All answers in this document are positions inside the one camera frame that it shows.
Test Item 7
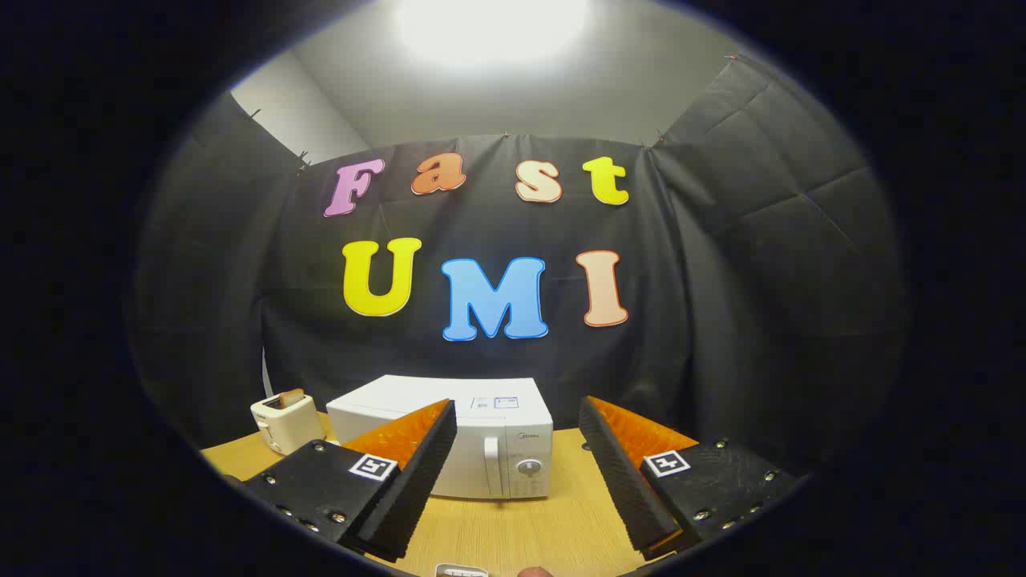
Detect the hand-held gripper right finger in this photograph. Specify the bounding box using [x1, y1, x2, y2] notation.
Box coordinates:
[579, 395, 802, 562]

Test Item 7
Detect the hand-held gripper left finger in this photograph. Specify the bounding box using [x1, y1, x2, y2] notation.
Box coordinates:
[239, 398, 458, 563]

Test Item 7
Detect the white microwave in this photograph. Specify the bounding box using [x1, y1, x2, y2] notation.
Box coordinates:
[326, 375, 555, 501]

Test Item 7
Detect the white toaster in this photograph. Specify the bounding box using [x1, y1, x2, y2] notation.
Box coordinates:
[250, 389, 325, 456]

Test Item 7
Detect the black backdrop cloth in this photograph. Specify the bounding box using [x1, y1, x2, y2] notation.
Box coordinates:
[128, 54, 911, 474]

